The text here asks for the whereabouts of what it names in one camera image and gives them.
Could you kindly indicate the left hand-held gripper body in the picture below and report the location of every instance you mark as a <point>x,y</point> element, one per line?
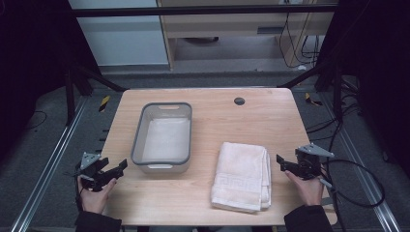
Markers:
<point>90,160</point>

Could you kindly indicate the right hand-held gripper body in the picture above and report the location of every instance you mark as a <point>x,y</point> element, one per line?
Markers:
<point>310,161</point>

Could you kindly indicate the person's right hand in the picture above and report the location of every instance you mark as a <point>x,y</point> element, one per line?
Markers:
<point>306,190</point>

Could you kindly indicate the person's left hand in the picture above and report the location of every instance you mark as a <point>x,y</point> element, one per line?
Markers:
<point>94,199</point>

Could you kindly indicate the folded white towel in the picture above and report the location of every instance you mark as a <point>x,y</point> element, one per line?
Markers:
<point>241,177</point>

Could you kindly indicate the yellow black tape marker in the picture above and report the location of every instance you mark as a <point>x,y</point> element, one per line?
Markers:
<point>104,103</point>
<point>312,100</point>

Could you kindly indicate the grey plastic basin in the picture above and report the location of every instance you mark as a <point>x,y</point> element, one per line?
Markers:
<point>166,138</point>

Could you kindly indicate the black metal stand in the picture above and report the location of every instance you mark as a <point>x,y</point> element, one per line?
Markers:
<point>69,96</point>
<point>336,90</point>

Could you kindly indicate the white cabinet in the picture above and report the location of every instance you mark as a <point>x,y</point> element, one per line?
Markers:
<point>122,35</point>

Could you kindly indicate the black horizontal bar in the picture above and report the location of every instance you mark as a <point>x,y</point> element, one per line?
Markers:
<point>193,11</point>

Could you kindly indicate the aluminium floor rail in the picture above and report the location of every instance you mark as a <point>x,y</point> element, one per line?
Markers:
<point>361,167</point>
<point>48,164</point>

